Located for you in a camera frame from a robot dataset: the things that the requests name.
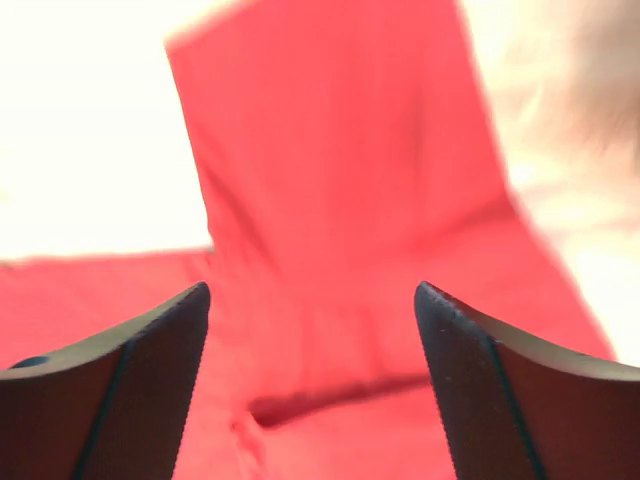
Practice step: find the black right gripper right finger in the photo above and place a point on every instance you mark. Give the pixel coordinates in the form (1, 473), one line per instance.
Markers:
(485, 429)

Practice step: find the red t-shirt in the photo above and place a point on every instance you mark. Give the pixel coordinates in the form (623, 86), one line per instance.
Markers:
(345, 154)

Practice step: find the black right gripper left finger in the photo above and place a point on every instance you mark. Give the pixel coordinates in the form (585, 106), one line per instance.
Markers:
(137, 430)

